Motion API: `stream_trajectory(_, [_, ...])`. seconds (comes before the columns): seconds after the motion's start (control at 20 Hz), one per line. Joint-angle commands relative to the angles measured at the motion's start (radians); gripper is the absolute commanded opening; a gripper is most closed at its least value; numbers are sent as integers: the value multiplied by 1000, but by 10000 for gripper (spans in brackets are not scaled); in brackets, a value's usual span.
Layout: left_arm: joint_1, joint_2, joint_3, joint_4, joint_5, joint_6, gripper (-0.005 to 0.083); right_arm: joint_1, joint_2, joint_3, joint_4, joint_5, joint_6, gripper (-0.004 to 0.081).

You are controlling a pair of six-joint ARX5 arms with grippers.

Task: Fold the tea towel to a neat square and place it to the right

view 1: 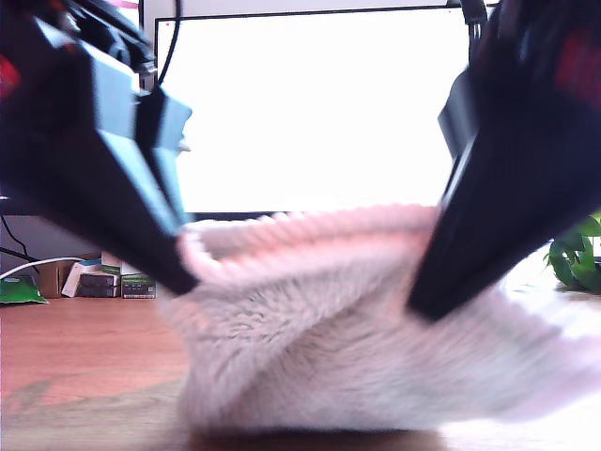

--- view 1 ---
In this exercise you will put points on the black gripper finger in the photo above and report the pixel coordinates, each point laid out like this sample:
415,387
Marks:
162,122
516,188
70,164
460,113

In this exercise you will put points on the pink green fluffy tea towel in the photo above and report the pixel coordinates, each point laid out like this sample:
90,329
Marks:
352,329

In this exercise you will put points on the green leafy houseplant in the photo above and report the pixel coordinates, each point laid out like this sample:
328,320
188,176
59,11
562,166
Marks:
577,263

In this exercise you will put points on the flat green white box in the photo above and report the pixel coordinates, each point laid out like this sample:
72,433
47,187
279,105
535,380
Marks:
110,270

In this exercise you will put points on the small white box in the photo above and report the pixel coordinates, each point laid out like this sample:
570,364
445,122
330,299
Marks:
72,282

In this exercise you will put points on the brown cardboard box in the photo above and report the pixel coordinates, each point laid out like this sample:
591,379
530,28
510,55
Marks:
49,282

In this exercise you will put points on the small dark box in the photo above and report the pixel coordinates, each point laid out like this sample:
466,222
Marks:
96,285

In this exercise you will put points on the green plastic bag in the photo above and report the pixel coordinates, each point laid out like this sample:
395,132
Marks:
19,292

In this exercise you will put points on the large black computer monitor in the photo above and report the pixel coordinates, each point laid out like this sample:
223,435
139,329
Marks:
305,117

